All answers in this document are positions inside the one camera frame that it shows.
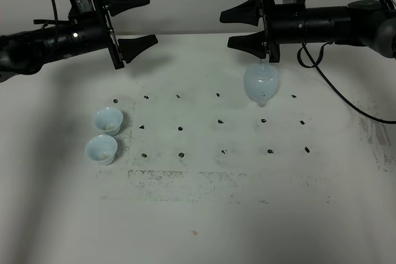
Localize light blue porcelain teapot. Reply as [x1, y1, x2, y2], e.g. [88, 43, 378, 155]
[244, 62, 279, 106]

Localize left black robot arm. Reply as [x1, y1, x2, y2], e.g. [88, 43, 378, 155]
[1, 0, 158, 82]

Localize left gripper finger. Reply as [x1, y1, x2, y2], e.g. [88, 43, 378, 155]
[106, 0, 150, 17]
[118, 35, 158, 63]

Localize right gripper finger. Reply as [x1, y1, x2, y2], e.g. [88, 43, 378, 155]
[227, 31, 269, 59]
[220, 0, 260, 27]

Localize light blue teacup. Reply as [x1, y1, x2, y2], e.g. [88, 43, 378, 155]
[93, 107, 124, 136]
[85, 135, 118, 166]

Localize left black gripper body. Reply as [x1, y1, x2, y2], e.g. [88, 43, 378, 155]
[67, 0, 124, 69]

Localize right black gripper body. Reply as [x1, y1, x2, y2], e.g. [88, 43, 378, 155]
[259, 0, 306, 63]

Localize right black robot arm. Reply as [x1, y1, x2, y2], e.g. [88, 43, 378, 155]
[220, 0, 395, 63]

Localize far light blue teacup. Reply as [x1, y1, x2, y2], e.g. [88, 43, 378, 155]
[93, 107, 124, 136]

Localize near light blue teacup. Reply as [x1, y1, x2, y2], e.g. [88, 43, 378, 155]
[85, 135, 118, 166]

